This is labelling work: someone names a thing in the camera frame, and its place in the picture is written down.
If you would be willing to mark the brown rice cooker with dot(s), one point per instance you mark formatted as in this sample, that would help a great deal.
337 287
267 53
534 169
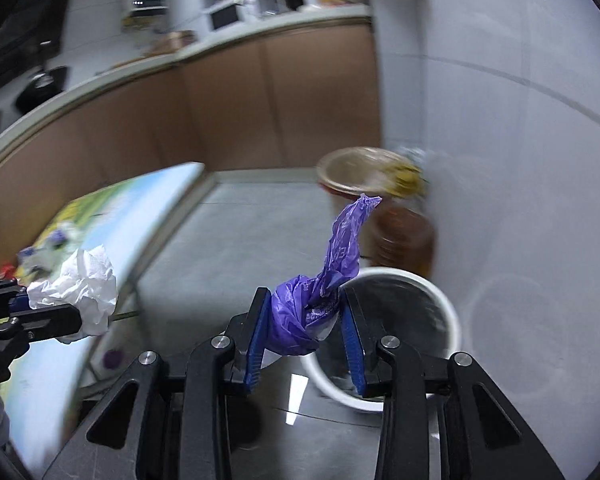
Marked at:
172 42

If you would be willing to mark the brown kitchen base cabinets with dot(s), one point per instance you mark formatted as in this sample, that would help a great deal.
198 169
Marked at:
260 100

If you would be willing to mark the cooking oil bottle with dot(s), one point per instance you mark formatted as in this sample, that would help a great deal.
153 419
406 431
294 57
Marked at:
405 240

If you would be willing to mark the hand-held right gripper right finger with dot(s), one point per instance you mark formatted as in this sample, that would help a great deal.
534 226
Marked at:
354 345

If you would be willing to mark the landscape printed folding table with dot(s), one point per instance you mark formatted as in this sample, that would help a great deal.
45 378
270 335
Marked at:
145 210

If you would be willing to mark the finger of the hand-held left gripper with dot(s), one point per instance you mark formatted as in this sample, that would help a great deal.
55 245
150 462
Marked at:
21 301
45 322

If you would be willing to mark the black range hood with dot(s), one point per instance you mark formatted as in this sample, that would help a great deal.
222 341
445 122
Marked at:
20 15

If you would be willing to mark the white microwave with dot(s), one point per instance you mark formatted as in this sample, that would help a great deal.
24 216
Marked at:
230 16

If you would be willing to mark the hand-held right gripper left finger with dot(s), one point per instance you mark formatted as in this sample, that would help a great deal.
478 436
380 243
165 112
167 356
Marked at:
257 340

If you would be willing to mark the grey bin with white rim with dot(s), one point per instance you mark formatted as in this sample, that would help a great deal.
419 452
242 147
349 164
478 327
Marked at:
405 300

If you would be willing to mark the black frying pan with lid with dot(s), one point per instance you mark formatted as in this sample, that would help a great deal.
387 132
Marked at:
40 85

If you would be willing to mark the purple foil wrapper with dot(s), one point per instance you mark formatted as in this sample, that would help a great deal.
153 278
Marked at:
57 236

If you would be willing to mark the red snack wrapper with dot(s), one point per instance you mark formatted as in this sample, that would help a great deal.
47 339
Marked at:
7 272

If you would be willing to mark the beige bin with liner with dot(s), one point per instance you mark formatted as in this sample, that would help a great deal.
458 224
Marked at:
350 170

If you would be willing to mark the white water heater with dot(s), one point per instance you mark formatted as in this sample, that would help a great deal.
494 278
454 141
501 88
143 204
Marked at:
145 7

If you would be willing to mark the purple plastic bag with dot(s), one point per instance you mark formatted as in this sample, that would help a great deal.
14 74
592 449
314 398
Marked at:
300 320

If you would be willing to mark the white tissue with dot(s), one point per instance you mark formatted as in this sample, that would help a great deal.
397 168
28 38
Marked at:
87 280

